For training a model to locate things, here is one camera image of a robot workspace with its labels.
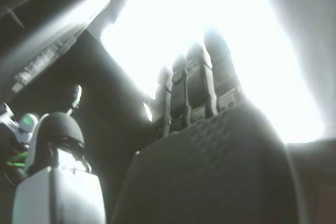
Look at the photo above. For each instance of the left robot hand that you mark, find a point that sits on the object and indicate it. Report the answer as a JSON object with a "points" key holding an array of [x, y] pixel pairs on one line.
{"points": [[210, 171]]}

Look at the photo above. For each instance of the black hard plastic case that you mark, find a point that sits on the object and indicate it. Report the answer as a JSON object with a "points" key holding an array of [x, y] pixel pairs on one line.
{"points": [[52, 11]]}

